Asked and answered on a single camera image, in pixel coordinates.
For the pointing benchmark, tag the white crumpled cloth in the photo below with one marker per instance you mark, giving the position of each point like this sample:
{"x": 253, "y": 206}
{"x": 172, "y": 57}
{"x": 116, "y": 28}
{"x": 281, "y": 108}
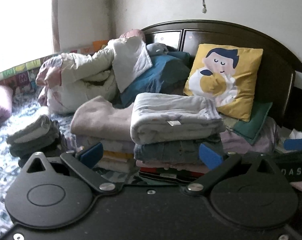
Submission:
{"x": 301, "y": 133}

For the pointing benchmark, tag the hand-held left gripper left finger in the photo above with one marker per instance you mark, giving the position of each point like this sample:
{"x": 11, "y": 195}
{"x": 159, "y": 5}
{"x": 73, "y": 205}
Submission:
{"x": 92, "y": 153}

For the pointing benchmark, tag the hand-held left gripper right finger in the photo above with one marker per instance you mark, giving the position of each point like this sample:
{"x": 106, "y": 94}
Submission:
{"x": 209, "y": 156}

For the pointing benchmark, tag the folded blue denim jeans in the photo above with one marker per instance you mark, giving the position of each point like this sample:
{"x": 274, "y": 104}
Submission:
{"x": 171, "y": 150}

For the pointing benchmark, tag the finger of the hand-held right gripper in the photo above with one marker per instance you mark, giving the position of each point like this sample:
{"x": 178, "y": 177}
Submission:
{"x": 297, "y": 143}

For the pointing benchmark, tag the pink folded fleece blanket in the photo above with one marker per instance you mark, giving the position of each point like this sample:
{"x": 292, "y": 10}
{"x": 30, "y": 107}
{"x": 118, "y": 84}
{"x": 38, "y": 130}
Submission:
{"x": 103, "y": 120}

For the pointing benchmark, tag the dark grey folded garment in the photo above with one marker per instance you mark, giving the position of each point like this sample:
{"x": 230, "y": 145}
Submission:
{"x": 38, "y": 146}

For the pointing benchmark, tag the colourful alphabet bed bumper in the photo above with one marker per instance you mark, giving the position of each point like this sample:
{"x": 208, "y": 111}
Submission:
{"x": 15, "y": 73}

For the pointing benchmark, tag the yellow folded garment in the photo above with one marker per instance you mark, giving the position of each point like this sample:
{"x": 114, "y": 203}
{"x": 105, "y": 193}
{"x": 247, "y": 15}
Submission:
{"x": 115, "y": 155}

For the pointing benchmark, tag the yellow printed figure pillow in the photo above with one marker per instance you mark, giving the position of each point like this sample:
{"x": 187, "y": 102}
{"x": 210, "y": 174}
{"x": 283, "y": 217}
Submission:
{"x": 223, "y": 80}

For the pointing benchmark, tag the window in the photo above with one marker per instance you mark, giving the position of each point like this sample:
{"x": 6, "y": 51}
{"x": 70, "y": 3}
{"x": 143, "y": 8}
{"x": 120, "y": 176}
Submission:
{"x": 20, "y": 17}

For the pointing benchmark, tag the blue white patterned bedsheet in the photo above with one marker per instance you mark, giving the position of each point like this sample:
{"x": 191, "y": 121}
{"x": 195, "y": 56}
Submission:
{"x": 5, "y": 155}

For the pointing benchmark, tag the lavender folded cloth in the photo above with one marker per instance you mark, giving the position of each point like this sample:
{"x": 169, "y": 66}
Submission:
{"x": 118, "y": 145}

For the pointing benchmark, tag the white wall socket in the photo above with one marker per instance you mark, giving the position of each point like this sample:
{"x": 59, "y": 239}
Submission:
{"x": 300, "y": 80}

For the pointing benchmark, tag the green cushion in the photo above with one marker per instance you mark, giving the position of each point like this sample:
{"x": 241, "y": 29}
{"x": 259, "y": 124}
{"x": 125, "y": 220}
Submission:
{"x": 256, "y": 122}

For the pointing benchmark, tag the lavender bed cover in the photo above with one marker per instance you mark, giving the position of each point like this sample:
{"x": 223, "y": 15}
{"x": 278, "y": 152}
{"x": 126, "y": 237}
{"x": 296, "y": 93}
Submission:
{"x": 248, "y": 142}

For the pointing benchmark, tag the dark wooden headboard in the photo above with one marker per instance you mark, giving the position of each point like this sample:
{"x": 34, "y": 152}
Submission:
{"x": 271, "y": 55}

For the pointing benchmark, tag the red black striped folded garment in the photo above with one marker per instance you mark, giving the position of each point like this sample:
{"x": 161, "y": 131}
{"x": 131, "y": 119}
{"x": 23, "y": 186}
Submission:
{"x": 166, "y": 175}

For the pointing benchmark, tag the blue pillow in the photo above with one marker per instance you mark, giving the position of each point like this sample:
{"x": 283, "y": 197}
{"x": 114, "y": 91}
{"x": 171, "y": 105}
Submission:
{"x": 156, "y": 77}

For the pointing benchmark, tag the cream folded garment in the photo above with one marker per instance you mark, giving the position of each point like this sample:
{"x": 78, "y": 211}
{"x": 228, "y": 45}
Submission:
{"x": 115, "y": 165}

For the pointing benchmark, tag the white folded blanket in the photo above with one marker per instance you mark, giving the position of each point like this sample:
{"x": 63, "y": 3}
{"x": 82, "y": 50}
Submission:
{"x": 171, "y": 117}

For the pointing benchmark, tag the grey plush toy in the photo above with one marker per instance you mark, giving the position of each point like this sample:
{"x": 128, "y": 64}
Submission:
{"x": 157, "y": 48}

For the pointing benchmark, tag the white quilted comforter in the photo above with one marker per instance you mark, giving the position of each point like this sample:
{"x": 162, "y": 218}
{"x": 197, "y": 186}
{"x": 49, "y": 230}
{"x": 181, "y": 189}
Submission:
{"x": 90, "y": 72}

